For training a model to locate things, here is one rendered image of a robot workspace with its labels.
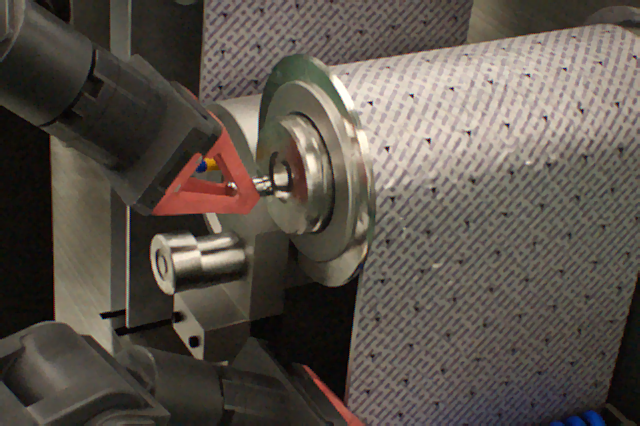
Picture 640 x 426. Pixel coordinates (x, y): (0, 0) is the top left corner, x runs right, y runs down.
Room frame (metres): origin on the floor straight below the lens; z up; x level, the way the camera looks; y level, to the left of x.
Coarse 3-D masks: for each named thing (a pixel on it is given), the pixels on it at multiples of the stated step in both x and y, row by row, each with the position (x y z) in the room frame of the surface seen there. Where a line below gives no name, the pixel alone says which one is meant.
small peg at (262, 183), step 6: (252, 180) 0.71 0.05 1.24; (258, 180) 0.72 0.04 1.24; (264, 180) 0.72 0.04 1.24; (228, 186) 0.71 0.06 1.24; (234, 186) 0.71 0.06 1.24; (258, 186) 0.71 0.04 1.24; (264, 186) 0.71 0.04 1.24; (270, 186) 0.72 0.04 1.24; (228, 192) 0.71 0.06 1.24; (234, 192) 0.70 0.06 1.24; (258, 192) 0.71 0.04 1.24; (264, 192) 0.71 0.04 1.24; (270, 192) 0.72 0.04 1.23
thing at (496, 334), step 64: (512, 256) 0.73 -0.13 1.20; (576, 256) 0.76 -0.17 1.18; (384, 320) 0.68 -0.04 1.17; (448, 320) 0.71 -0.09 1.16; (512, 320) 0.74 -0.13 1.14; (576, 320) 0.77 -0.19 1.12; (384, 384) 0.68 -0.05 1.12; (448, 384) 0.71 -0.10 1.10; (512, 384) 0.74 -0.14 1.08; (576, 384) 0.78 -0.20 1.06
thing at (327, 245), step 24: (288, 96) 0.74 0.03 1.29; (312, 96) 0.72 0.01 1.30; (312, 120) 0.71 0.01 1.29; (336, 120) 0.70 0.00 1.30; (336, 144) 0.69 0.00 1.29; (336, 168) 0.69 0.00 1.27; (336, 192) 0.68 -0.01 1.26; (336, 216) 0.68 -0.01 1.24; (312, 240) 0.70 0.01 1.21; (336, 240) 0.68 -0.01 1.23
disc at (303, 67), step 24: (288, 72) 0.75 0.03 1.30; (312, 72) 0.73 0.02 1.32; (264, 96) 0.78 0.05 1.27; (336, 96) 0.70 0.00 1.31; (264, 120) 0.77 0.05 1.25; (360, 144) 0.67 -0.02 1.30; (360, 168) 0.67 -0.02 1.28; (360, 192) 0.67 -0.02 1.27; (360, 216) 0.67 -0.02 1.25; (360, 240) 0.66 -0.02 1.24; (312, 264) 0.71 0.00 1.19; (336, 264) 0.68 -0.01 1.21; (360, 264) 0.66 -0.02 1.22
